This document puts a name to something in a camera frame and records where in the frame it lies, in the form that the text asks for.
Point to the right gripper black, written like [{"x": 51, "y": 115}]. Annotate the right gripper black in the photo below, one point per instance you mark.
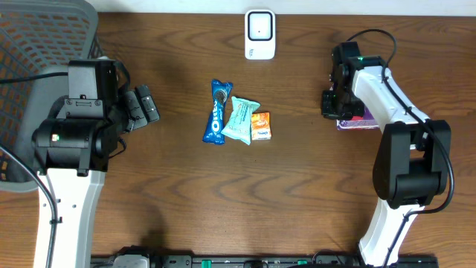
[{"x": 328, "y": 112}]

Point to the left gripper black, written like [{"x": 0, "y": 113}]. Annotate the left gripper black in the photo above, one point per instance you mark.
[{"x": 131, "y": 110}]

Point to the red purple snack packet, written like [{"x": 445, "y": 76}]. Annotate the red purple snack packet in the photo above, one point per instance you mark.
[{"x": 365, "y": 122}]

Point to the blue Oreo cookie packet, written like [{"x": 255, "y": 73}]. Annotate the blue Oreo cookie packet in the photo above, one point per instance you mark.
[{"x": 220, "y": 93}]

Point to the small orange box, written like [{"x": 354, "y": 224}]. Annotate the small orange box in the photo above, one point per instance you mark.
[{"x": 260, "y": 126}]

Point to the teal wet wipes packet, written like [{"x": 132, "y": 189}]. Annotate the teal wet wipes packet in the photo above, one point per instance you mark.
[{"x": 238, "y": 126}]

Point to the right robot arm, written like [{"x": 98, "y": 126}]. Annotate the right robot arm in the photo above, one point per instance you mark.
[{"x": 412, "y": 165}]

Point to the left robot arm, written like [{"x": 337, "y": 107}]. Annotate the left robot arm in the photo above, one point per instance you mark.
[{"x": 73, "y": 154}]

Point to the grey plastic mesh basket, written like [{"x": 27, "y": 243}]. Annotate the grey plastic mesh basket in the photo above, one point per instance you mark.
[{"x": 39, "y": 37}]

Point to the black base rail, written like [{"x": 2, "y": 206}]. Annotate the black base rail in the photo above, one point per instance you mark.
[{"x": 322, "y": 260}]

